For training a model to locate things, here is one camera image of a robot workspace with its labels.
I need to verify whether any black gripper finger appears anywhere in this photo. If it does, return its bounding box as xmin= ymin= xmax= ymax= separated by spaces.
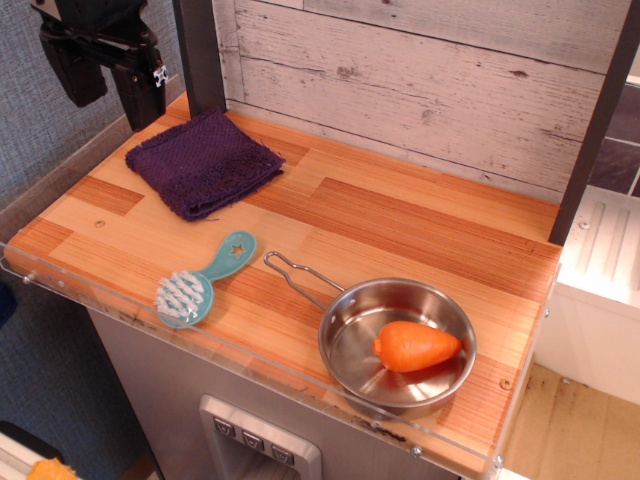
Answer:
xmin=40 ymin=32 xmax=108 ymax=107
xmin=111 ymin=60 xmax=166 ymax=132

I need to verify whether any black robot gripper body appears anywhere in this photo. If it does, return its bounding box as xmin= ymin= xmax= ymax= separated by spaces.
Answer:
xmin=30 ymin=1 xmax=163 ymax=71

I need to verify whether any orange plastic toy carrot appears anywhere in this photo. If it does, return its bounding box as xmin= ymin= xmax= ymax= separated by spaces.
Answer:
xmin=372 ymin=321 xmax=462 ymax=373

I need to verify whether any folded purple cloth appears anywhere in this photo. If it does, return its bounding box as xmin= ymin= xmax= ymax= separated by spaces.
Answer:
xmin=125 ymin=110 xmax=285 ymax=222

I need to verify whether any teal plastic scrub brush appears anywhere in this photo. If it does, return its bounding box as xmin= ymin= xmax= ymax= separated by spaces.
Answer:
xmin=155 ymin=230 xmax=257 ymax=329

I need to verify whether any clear acrylic edge guard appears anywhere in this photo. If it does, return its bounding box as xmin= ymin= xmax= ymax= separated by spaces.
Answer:
xmin=5 ymin=245 xmax=545 ymax=479

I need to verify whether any silver metal saucepan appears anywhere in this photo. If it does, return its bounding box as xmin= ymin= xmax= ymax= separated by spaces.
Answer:
xmin=263 ymin=251 xmax=477 ymax=415

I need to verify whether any silver dispenser button panel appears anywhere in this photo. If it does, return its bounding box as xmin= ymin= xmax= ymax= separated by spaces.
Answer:
xmin=199 ymin=395 xmax=323 ymax=479

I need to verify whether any orange object at bottom left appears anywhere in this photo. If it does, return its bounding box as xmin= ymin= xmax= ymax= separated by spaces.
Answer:
xmin=26 ymin=458 xmax=78 ymax=480

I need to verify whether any white toy sink unit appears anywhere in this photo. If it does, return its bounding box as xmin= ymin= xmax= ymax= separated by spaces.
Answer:
xmin=532 ymin=74 xmax=640 ymax=407

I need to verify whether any dark grey left post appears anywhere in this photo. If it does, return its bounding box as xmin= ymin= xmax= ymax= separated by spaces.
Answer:
xmin=172 ymin=0 xmax=226 ymax=117

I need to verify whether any dark grey post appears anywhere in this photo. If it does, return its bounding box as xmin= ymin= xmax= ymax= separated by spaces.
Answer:
xmin=548 ymin=0 xmax=639 ymax=246
xmin=172 ymin=0 xmax=226 ymax=117

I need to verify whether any dark grey right post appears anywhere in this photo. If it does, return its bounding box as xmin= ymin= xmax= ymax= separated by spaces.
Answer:
xmin=548 ymin=0 xmax=639 ymax=246

